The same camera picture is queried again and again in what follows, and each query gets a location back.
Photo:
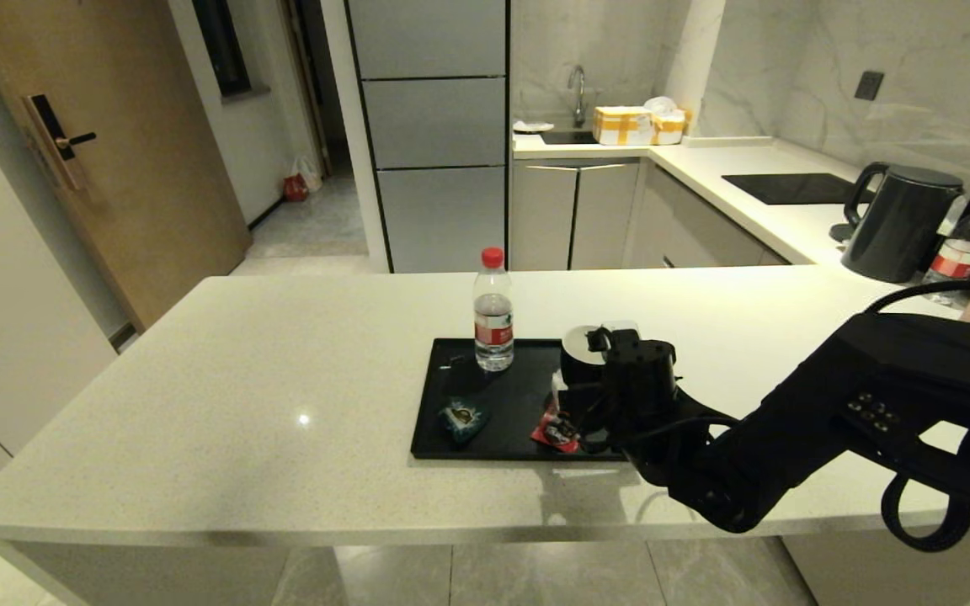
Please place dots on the red plastic bag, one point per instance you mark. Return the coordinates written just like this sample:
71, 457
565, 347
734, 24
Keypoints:
295, 189

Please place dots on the black rectangular serving tray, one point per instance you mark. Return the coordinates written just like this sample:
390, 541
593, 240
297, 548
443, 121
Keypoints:
502, 404

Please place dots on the grey counter base cabinet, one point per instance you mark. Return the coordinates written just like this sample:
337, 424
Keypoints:
695, 230

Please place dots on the black electronic door lock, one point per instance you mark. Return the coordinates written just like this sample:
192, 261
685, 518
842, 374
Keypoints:
51, 133

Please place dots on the tall grey fridge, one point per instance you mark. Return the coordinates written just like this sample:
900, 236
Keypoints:
439, 126

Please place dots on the white crumpled cloth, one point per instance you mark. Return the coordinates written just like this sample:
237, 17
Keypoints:
660, 105

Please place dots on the small yellow taped box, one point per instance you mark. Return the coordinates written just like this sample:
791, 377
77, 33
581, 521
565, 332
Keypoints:
670, 129

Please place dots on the white tall cabinet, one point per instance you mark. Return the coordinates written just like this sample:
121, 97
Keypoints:
5, 320

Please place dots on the white plastic bag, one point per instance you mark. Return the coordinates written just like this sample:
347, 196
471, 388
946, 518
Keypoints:
311, 173

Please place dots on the white shallow dish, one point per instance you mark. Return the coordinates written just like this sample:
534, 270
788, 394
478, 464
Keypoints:
532, 127

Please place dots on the black mug white inside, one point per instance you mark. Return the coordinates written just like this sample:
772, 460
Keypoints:
578, 358

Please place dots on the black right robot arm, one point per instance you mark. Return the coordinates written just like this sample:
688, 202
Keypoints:
830, 421

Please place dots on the kitchen sink basin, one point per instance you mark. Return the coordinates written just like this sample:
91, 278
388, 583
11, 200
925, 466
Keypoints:
569, 139

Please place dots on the large yellow taped box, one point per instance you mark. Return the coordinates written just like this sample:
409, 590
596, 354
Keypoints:
622, 126

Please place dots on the grey sink cabinet door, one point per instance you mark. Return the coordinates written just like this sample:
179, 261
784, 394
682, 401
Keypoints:
604, 215
542, 217

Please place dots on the dark gray rounded object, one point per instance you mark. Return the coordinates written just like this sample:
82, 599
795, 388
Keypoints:
837, 234

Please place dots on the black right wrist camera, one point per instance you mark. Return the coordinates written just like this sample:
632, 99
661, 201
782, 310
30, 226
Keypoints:
641, 370

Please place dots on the dark window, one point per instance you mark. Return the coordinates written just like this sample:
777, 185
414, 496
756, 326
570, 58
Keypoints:
220, 46

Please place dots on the black electric kettle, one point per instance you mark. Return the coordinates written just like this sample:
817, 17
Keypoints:
898, 225

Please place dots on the red coffee packet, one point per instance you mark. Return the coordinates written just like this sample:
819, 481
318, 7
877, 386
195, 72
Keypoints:
551, 433

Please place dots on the clear water bottle red cap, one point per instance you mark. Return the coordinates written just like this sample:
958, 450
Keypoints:
493, 335
956, 261

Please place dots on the dark green snack packet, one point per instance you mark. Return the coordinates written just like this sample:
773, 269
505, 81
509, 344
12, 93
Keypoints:
461, 420

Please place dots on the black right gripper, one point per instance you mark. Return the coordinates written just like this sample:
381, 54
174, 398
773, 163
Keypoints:
653, 429

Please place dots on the chrome sink faucet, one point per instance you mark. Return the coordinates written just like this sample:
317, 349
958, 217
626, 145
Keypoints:
578, 91

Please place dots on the dark wall socket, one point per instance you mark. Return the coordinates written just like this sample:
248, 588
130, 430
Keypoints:
868, 86

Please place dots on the wooden entrance door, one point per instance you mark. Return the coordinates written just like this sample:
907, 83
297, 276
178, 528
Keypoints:
131, 151

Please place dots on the black induction cooktop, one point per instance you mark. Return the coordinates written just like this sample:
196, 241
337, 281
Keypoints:
788, 188

